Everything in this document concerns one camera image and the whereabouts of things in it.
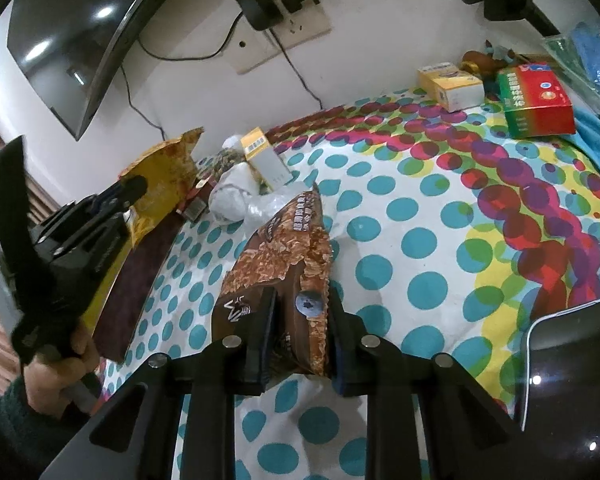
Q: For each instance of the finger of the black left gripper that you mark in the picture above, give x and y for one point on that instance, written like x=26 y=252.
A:
x=125 y=192

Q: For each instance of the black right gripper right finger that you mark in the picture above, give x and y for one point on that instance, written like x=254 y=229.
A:
x=363 y=364

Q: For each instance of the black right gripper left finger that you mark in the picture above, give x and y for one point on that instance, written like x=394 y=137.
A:
x=236 y=365

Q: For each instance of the yellow snack bag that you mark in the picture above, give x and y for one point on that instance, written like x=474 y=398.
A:
x=170 y=171

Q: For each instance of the white cloth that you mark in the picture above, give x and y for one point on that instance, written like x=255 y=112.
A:
x=229 y=199

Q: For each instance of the brown snack bag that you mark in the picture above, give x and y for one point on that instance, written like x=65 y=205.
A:
x=291 y=254

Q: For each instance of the clear plastic bag bundle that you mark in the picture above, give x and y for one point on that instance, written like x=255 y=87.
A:
x=264 y=207

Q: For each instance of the yellow white box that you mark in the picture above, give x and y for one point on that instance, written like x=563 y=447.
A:
x=262 y=157
x=450 y=87

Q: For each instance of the person's left hand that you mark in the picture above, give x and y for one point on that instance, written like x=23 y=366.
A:
x=46 y=381

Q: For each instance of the red cigarette pack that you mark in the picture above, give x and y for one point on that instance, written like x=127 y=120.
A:
x=196 y=200

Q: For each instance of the dark red gold storage box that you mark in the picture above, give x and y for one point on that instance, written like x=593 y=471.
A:
x=116 y=324

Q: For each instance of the colourful polka dot tablecloth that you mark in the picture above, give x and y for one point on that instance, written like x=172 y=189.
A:
x=447 y=235

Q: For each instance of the black television screen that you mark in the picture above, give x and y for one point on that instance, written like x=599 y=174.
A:
x=65 y=49

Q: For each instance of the black power adapter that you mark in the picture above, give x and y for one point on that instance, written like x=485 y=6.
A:
x=261 y=14

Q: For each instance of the red green medicine box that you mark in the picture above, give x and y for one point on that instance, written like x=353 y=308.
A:
x=534 y=102

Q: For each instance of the brown gold ornament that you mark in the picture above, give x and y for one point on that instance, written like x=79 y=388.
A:
x=486 y=64

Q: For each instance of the blue towel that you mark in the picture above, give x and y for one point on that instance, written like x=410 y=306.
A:
x=587 y=136

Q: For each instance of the green blue plastic package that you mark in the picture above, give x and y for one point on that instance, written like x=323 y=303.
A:
x=578 y=57

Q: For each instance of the beige wall socket plate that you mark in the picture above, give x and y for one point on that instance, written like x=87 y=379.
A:
x=249 y=49

